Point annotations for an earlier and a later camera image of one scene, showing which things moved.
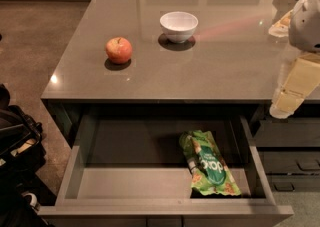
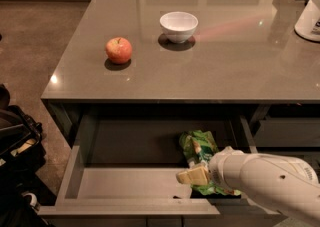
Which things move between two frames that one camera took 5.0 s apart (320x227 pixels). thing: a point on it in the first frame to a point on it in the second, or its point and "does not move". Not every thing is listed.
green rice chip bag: (209, 172) does not move
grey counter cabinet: (179, 41) does not move
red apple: (119, 49) does not move
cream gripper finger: (302, 78) to (224, 167)
